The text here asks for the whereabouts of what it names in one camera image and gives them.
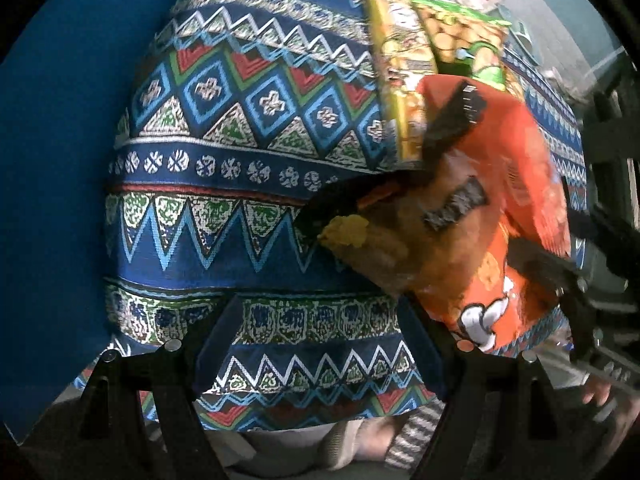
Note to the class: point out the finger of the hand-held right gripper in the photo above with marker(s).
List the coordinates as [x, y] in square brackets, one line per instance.
[580, 225]
[550, 270]

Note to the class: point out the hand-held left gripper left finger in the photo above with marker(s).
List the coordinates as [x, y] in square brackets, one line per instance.
[220, 340]

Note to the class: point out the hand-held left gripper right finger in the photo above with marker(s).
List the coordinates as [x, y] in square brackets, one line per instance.
[417, 345]

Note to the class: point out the orange chips bag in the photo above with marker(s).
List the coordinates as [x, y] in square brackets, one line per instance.
[465, 260]

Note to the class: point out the green biscuit packet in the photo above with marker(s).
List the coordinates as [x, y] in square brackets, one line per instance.
[460, 40]

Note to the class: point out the long yellow cracker packet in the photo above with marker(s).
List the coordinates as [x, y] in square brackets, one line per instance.
[400, 75]

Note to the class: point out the person's right hand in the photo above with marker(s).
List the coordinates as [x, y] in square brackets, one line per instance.
[600, 390]

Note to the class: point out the striped cloth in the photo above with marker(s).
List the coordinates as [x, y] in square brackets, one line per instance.
[412, 435]

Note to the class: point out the person's leg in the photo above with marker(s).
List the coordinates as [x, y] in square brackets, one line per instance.
[372, 437]

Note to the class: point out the patterned blue tablecloth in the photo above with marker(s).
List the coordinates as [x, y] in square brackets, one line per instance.
[225, 210]

